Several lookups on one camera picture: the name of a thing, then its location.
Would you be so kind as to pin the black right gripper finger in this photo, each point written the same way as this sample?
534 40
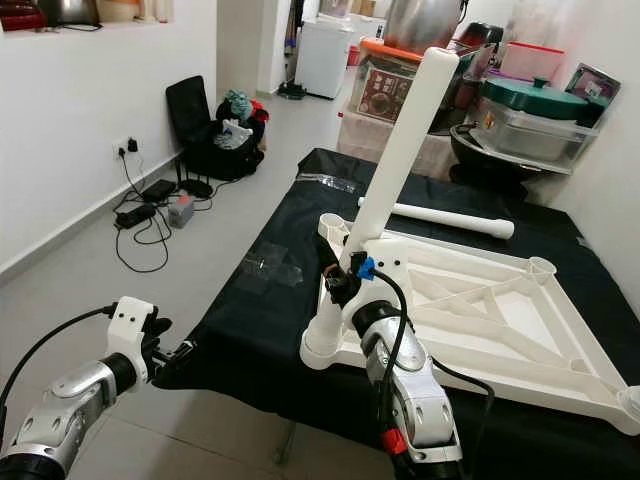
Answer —
329 256

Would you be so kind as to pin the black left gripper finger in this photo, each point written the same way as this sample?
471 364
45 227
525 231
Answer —
161 323

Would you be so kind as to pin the white plastic table leg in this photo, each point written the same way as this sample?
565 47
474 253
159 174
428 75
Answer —
460 220
405 150

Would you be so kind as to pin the tan rubber band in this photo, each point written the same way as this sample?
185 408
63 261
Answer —
328 271

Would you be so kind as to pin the clear tape patch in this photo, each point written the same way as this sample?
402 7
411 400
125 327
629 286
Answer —
272 265
327 182

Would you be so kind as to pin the black tablecloth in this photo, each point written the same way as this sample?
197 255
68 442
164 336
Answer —
260 340

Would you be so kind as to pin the black power adapter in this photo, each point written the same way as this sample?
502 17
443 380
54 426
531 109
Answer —
158 190
136 216

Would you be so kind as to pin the grey electronic box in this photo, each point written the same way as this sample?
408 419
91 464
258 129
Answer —
182 211

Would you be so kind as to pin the beige cloth covered bench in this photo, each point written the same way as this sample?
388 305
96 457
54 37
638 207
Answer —
370 145

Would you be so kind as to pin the black fabric bag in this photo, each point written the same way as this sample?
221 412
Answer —
230 165

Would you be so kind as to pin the white crumpled plastic bag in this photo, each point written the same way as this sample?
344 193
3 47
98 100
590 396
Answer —
235 135

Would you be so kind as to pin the red cloth item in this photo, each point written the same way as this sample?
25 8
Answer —
260 112

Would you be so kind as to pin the black floor stand base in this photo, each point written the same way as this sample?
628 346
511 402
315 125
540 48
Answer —
292 91

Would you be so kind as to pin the white plastic table top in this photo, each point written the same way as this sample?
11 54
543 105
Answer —
510 330

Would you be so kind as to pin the orange lidded storage box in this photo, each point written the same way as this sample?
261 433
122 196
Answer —
380 90

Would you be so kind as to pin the black wok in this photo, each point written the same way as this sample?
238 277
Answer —
495 170

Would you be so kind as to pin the white cabinet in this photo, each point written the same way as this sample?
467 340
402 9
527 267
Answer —
323 58

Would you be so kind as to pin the glossy black bag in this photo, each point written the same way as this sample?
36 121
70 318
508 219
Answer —
455 100

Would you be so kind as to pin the small red bin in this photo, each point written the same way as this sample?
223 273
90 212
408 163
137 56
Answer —
352 56

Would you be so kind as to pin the black folding chair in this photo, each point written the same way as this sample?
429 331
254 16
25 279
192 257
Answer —
186 108

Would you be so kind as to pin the large steel pot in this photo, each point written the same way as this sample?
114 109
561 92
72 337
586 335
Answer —
422 22

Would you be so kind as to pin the green pot with lid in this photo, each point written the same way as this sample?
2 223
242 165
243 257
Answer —
535 98

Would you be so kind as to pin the red lidded plastic container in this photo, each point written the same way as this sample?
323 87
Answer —
534 62

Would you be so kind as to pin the framed picture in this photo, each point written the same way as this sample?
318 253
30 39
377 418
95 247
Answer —
593 82

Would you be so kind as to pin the small steel cooking pot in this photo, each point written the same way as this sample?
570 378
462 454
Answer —
68 10

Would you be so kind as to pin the red cooking pot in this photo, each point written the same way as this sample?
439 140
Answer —
25 15

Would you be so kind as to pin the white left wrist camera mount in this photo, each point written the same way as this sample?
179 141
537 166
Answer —
135 330

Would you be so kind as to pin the black wall charger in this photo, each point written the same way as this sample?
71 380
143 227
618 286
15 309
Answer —
133 146

